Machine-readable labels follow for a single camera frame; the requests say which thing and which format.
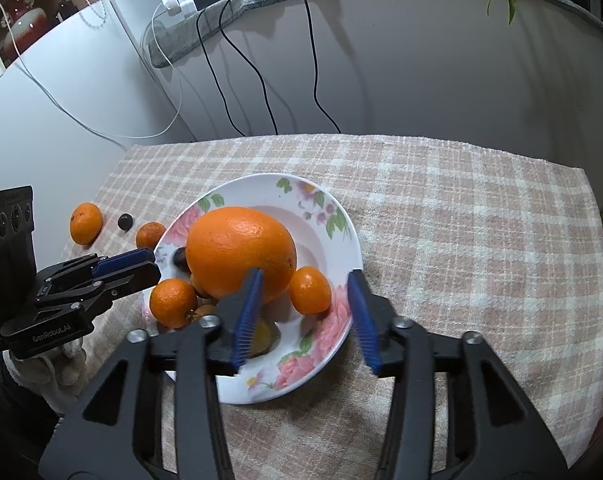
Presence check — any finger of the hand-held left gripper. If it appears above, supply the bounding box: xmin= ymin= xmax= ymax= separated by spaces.
xmin=41 ymin=247 xmax=156 ymax=286
xmin=35 ymin=263 xmax=161 ymax=311

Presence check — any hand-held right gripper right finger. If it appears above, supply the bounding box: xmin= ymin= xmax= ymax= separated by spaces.
xmin=347 ymin=269 xmax=568 ymax=480

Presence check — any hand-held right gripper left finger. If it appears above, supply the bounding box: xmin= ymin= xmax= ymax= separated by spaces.
xmin=40 ymin=267 xmax=264 ymax=480

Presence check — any green-brown round fruit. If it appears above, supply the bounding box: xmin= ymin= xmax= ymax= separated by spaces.
xmin=248 ymin=315 xmax=282 ymax=358

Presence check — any small mandarin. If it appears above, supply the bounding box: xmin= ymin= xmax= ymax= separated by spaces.
xmin=136 ymin=221 xmax=168 ymax=251

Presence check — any mandarin with stem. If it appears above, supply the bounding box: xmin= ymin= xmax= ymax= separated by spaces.
xmin=149 ymin=278 xmax=199 ymax=330

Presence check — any large smooth orange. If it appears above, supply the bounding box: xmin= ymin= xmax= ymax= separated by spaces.
xmin=186 ymin=206 xmax=298 ymax=306

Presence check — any floral white plate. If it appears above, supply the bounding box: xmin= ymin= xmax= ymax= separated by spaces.
xmin=141 ymin=172 xmax=365 ymax=406

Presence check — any person's left forearm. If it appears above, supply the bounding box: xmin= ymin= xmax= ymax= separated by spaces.
xmin=0 ymin=355 xmax=64 ymax=461

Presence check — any person's left hand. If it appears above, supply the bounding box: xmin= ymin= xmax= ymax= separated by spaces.
xmin=4 ymin=335 xmax=87 ymax=413

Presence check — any rough-skinned orange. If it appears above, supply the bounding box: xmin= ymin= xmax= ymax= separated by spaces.
xmin=70 ymin=202 xmax=104 ymax=247

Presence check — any pink checked tablecloth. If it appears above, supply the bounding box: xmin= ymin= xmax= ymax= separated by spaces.
xmin=56 ymin=132 xmax=603 ymax=471

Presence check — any white refrigerator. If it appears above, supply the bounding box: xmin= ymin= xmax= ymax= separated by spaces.
xmin=0 ymin=0 xmax=198 ymax=196

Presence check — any red white pot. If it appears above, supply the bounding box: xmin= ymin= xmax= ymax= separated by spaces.
xmin=0 ymin=0 xmax=49 ymax=53

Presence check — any long white cable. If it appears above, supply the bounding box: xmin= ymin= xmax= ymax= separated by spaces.
xmin=0 ymin=2 xmax=184 ymax=141

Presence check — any short white cable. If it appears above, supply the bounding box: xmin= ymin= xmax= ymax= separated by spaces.
xmin=141 ymin=2 xmax=176 ymax=69

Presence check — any black power cable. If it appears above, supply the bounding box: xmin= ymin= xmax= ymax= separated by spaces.
xmin=196 ymin=0 xmax=259 ymax=137
xmin=220 ymin=0 xmax=279 ymax=135

